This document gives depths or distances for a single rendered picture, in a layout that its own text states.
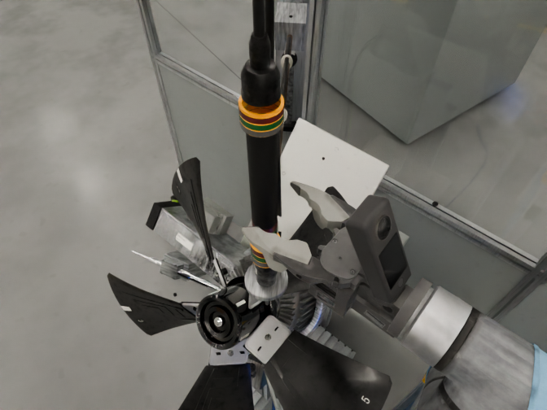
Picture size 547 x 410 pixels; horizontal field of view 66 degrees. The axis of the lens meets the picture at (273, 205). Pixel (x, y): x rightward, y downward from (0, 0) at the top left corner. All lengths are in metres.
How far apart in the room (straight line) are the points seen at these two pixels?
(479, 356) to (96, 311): 2.15
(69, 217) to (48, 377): 0.95
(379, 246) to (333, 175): 0.64
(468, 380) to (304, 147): 0.74
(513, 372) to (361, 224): 0.19
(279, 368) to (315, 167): 0.48
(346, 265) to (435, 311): 0.10
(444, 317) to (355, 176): 0.61
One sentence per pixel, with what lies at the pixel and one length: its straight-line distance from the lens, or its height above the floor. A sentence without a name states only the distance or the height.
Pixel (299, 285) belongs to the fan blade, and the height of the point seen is 1.34.
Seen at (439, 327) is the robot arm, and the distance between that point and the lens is 0.45.
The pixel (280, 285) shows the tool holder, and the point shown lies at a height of 1.46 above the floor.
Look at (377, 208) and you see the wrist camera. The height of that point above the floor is 1.76.
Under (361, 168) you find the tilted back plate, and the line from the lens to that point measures 1.01.
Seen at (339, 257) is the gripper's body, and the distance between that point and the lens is 0.47.
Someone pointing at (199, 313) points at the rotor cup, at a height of 1.21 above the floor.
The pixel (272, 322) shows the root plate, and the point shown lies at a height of 1.19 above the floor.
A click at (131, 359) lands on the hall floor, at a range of 2.27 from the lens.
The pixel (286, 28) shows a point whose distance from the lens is 1.02.
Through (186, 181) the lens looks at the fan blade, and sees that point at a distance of 0.95.
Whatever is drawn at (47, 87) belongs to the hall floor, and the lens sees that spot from 3.89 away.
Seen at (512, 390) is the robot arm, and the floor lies 1.67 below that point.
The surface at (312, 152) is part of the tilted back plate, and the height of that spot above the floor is 1.32.
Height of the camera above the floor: 2.07
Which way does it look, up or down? 53 degrees down
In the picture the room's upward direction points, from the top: straight up
